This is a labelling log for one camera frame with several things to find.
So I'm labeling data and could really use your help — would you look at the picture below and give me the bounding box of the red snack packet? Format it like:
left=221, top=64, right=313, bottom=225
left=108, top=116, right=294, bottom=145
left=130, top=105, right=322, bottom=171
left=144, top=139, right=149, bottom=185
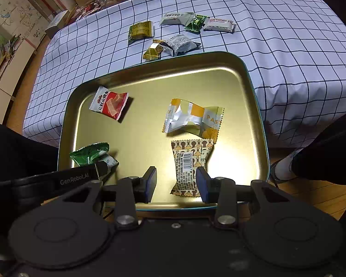
left=89, top=86, right=129, bottom=121

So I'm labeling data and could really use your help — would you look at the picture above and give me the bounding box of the person's right leg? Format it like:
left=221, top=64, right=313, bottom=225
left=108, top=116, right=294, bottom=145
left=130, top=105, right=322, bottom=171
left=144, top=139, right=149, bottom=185
left=291, top=112, right=346, bottom=186

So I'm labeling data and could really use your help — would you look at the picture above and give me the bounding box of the white shoe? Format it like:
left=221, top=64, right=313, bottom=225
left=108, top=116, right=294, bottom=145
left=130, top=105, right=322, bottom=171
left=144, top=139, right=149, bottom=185
left=269, top=149, right=302, bottom=183

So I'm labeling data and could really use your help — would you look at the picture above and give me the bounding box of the olive green gold snack packet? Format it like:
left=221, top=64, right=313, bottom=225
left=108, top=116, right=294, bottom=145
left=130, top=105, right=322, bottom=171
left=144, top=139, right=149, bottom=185
left=128, top=21, right=154, bottom=46

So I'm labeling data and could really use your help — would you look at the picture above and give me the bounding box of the brown patterned snack packet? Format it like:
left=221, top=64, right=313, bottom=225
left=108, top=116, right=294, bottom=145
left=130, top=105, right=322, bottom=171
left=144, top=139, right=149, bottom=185
left=170, top=138, right=214, bottom=197

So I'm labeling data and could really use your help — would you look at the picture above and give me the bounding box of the black leather sofa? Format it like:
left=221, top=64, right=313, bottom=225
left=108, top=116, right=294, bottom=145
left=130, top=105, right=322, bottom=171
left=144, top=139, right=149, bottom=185
left=303, top=0, right=346, bottom=44

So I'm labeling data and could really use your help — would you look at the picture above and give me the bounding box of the gold foil candy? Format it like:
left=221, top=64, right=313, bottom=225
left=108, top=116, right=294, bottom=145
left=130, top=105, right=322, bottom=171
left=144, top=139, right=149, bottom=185
left=142, top=38, right=165, bottom=62

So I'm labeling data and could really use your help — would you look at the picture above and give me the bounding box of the gold metal tin tray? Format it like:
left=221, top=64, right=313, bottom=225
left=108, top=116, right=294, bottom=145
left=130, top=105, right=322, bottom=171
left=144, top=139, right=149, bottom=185
left=57, top=51, right=270, bottom=211

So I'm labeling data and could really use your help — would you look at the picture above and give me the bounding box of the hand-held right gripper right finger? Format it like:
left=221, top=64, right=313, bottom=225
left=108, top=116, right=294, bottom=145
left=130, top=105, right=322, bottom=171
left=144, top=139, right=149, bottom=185
left=196, top=166, right=303, bottom=229

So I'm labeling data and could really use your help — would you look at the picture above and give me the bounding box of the grey and black snack packet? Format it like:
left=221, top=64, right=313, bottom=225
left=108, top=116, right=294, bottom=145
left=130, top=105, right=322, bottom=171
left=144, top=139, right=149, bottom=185
left=163, top=34, right=202, bottom=57

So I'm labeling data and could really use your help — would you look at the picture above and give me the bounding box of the white bar snack packet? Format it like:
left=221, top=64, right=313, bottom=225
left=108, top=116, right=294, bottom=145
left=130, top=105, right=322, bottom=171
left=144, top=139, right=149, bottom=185
left=202, top=17, right=237, bottom=34

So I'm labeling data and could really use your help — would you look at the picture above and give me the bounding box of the pile of red snack packets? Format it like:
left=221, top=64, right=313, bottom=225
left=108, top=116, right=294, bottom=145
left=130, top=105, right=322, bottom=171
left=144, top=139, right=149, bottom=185
left=66, top=2, right=99, bottom=21

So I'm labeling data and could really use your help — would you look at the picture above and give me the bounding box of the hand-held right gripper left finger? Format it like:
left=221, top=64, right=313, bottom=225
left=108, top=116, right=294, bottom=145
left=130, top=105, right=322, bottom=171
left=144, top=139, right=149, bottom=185
left=46, top=166, right=158, bottom=229

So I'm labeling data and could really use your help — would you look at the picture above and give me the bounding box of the pale green snack packet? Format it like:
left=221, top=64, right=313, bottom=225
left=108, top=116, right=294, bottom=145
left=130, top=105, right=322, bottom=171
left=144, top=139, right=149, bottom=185
left=159, top=12, right=196, bottom=27

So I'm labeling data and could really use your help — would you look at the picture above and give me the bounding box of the yellow and silver snack packet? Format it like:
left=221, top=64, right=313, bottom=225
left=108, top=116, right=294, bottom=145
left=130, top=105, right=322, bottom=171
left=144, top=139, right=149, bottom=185
left=162, top=98, right=225, bottom=143

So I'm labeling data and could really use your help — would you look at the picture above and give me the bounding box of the blue checkered tablecloth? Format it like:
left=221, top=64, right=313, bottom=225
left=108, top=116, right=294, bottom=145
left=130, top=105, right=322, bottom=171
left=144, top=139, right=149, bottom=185
left=23, top=0, right=346, bottom=150

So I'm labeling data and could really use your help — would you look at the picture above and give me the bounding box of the pile of colourful books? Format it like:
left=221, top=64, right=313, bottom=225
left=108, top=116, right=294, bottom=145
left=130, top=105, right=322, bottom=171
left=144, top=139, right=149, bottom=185
left=0, top=35, right=21, bottom=93

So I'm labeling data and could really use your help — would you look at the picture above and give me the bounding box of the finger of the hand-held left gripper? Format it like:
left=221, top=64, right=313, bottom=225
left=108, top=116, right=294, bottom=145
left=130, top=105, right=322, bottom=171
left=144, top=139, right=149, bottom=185
left=95, top=162, right=108, bottom=179

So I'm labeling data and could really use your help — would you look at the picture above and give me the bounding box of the white cabinet with cartoon drawings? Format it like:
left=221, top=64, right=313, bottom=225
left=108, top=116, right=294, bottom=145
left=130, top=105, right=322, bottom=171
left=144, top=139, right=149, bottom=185
left=0, top=0, right=51, bottom=122

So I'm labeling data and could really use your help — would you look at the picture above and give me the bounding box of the small dark green candy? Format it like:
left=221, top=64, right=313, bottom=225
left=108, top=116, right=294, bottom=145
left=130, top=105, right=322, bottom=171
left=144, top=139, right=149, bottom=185
left=185, top=14, right=206, bottom=33

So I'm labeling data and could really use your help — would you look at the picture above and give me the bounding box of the person's leg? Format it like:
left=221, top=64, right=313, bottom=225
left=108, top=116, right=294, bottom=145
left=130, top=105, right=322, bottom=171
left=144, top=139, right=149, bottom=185
left=0, top=123, right=60, bottom=185
left=291, top=112, right=346, bottom=186

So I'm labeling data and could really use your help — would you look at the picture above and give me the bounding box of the grey cardboard box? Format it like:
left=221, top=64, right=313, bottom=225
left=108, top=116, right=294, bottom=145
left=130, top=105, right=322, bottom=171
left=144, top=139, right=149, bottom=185
left=45, top=10, right=70, bottom=38

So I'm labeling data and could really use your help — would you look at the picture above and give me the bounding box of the person's left leg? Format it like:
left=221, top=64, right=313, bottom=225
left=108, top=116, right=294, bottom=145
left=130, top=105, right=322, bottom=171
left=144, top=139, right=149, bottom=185
left=0, top=123, right=60, bottom=185

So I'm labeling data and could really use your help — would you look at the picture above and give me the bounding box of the green and white snack packet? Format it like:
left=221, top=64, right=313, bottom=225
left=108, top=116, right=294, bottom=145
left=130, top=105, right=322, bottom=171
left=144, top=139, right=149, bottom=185
left=69, top=142, right=119, bottom=179

